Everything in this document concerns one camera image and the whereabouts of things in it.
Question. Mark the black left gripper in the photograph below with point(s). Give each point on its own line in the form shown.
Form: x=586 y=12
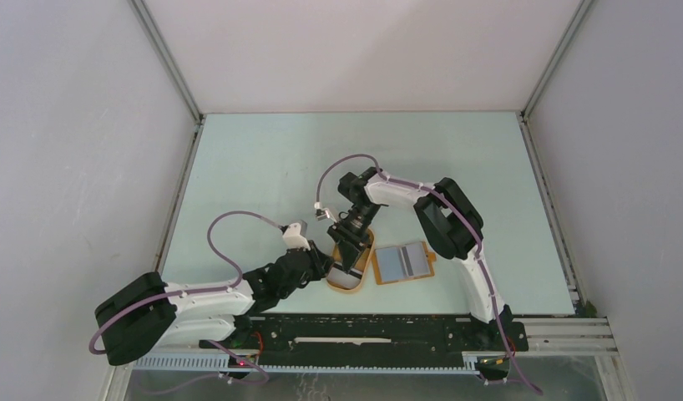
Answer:
x=320 y=262

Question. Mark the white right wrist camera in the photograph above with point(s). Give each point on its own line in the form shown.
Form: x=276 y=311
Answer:
x=323 y=212

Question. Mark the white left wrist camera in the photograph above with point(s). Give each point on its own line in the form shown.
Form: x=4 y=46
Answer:
x=294 y=236

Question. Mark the orange oval plastic tray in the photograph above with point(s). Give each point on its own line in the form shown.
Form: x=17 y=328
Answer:
x=362 y=263

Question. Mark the grey slotted cable duct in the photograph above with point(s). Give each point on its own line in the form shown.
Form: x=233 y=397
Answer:
x=219 y=362

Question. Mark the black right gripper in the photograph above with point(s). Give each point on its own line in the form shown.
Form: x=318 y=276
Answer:
x=346 y=238

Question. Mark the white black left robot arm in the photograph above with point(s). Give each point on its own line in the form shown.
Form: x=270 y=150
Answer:
x=150 y=313

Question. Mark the white VIP card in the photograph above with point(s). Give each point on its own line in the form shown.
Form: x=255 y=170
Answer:
x=343 y=279

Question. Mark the black mounting base plate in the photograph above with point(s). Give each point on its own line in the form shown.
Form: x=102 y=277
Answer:
x=382 y=355

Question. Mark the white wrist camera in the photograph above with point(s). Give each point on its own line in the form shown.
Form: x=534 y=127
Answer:
x=294 y=236
x=323 y=212

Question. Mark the orange leather card holder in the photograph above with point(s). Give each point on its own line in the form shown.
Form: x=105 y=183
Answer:
x=411 y=261

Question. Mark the aluminium frame rail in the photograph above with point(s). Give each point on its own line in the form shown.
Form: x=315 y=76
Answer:
x=435 y=333

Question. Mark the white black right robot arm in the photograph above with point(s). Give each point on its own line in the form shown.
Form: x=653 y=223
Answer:
x=451 y=224

